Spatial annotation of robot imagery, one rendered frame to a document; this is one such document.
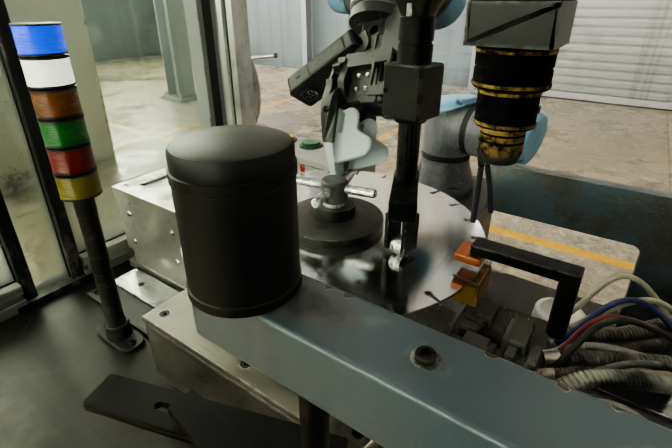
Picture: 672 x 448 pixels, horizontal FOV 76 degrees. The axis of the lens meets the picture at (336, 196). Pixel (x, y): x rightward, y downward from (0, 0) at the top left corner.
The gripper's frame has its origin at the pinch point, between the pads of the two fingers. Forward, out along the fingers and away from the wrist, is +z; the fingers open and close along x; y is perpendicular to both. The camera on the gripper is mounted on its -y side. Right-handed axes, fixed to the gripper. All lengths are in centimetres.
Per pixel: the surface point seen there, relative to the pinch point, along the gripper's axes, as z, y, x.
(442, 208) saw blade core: 1.1, 9.5, 9.3
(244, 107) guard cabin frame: -17.2, -43.1, 16.9
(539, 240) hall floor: -11, -27, 210
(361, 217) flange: 4.2, 4.7, -0.2
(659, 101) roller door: -216, -1, 554
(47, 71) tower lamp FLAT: -4.4, -18.8, -25.5
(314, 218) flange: 5.2, 0.9, -3.6
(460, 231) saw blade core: 3.8, 13.5, 6.2
